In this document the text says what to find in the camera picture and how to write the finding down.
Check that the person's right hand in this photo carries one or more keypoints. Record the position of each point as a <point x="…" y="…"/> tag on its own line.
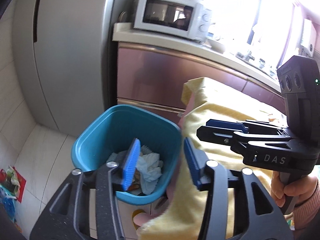
<point x="305" y="187"/>

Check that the orange brown wrapper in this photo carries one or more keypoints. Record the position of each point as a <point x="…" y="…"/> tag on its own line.
<point x="136" y="180"/>

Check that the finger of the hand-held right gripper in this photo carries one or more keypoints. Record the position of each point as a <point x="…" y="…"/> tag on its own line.
<point x="217" y="123"/>
<point x="212" y="135"/>

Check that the red plastic bag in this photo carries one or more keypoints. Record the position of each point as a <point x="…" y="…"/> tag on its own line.
<point x="22" y="185"/>

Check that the grey refrigerator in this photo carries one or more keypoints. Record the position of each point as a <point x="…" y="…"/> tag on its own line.
<point x="70" y="55"/>

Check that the white tissue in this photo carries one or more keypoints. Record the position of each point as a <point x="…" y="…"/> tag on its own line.
<point x="150" y="172"/>

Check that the grey round knob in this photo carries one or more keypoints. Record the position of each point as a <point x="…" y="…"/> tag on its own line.
<point x="123" y="17"/>

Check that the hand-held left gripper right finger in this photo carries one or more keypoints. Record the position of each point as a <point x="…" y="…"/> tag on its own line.
<point x="192" y="165"/>

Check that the yellow cloth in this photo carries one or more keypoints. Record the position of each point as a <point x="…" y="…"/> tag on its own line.
<point x="220" y="105"/>

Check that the blue patterned bag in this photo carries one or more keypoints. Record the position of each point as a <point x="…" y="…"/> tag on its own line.
<point x="7" y="205"/>

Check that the metal faucet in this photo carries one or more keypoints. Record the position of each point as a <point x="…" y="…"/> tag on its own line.
<point x="249" y="53"/>

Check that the person's right forearm pink sleeve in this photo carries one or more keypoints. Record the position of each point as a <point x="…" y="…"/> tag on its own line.
<point x="307" y="215"/>

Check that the white appliance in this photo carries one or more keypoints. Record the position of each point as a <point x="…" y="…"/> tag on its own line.
<point x="308" y="36"/>

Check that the white microwave oven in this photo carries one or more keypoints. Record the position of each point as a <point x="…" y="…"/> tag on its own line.
<point x="197" y="25"/>

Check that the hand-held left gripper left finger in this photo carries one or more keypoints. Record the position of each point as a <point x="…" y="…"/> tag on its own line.
<point x="130" y="165"/>

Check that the green plastic bag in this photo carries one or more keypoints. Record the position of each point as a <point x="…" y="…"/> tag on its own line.
<point x="12" y="180"/>

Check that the kitchen counter cabinet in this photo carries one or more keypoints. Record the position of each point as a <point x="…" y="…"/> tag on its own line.
<point x="162" y="75"/>

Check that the blue plastic bin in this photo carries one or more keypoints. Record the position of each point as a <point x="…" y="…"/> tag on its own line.
<point x="100" y="135"/>

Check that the bright window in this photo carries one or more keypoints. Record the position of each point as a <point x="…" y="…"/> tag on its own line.
<point x="237" y="10"/>

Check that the white bowl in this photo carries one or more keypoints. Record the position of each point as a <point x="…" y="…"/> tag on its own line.
<point x="217" y="45"/>

